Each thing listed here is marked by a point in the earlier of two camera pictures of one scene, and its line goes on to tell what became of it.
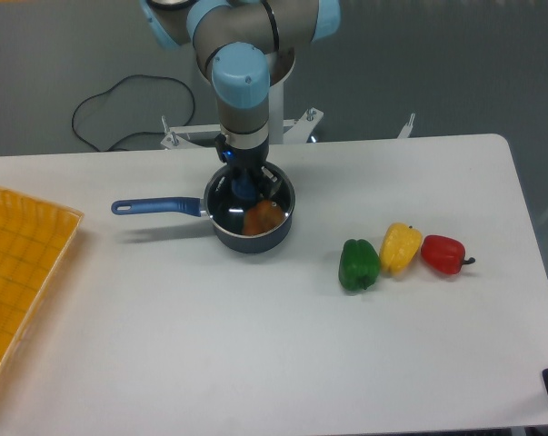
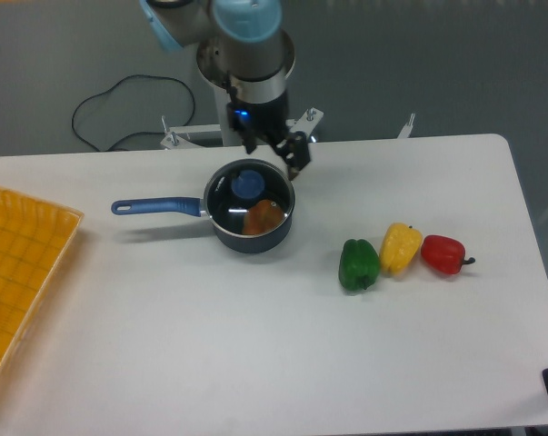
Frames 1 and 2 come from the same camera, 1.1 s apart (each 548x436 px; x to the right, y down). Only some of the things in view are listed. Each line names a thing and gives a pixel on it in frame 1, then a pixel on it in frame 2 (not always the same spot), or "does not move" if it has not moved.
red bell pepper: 444,254 does not move
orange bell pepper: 263,217 does not move
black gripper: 246,163 → 269,120
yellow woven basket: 26,242 does not move
